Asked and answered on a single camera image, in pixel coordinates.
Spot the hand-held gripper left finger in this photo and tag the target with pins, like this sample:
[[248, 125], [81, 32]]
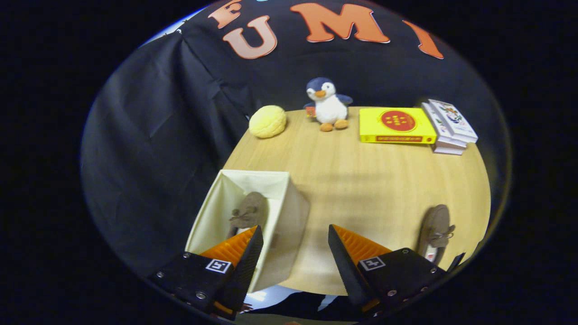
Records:
[[247, 266]]

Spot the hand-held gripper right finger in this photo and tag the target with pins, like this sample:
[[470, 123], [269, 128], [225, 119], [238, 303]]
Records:
[[347, 266]]

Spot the brown fuzzy shoe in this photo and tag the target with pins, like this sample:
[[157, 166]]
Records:
[[435, 223], [250, 210]]

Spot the cream fabric storage box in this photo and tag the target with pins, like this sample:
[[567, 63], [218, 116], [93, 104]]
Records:
[[289, 216]]

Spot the dark metal bar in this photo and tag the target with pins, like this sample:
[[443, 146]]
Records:
[[456, 262]]

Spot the black backdrop cloth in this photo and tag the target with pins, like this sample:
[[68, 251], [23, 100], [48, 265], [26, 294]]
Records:
[[149, 158]]

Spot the yellow plush bun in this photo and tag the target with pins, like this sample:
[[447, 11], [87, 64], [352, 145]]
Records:
[[267, 121]]

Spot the yellow book with red circle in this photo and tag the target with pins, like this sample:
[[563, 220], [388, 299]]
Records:
[[397, 126]]

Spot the penguin plush toy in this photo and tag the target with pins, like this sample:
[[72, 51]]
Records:
[[329, 108]]

